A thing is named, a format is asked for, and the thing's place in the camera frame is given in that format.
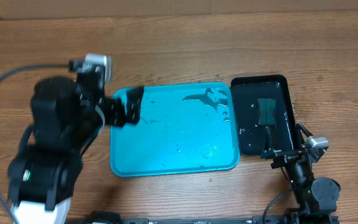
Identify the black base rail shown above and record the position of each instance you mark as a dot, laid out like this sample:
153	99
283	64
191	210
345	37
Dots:
115	218

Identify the black plastic tray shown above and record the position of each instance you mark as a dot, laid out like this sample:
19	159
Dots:
246	92

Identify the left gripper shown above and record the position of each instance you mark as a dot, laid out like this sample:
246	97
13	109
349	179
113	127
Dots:
118	114

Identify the dark green sponge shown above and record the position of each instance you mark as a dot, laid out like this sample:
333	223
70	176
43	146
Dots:
267	112

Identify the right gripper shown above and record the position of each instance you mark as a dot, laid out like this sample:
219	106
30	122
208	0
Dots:
284	155

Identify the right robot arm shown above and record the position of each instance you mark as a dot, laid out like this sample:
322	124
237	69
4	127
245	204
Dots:
315	197

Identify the teal plastic tray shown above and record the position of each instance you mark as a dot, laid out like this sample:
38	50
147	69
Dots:
183	128

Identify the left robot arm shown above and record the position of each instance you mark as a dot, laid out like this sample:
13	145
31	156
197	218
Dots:
68	116

